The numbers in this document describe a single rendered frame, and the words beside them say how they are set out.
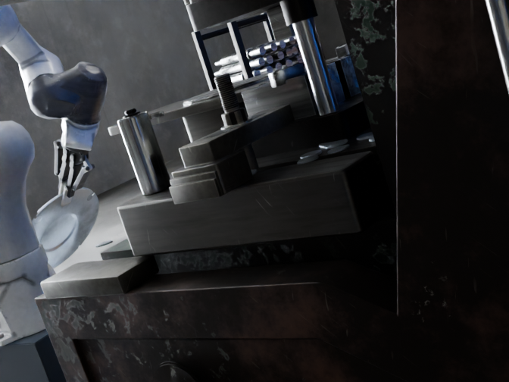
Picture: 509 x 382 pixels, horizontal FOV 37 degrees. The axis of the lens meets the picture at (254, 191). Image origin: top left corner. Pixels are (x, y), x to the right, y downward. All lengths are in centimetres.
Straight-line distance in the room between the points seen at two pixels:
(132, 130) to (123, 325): 21
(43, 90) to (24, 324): 57
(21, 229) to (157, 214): 67
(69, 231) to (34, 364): 80
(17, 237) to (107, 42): 563
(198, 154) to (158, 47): 672
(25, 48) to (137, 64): 538
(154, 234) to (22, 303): 68
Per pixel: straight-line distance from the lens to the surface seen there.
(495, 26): 51
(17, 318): 147
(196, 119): 97
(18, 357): 147
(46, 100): 178
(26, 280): 146
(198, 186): 72
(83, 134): 185
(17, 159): 139
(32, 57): 187
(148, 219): 82
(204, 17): 86
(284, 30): 89
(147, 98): 718
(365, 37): 65
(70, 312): 92
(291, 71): 85
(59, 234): 216
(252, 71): 334
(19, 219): 145
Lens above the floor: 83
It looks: 11 degrees down
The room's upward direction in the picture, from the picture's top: 18 degrees counter-clockwise
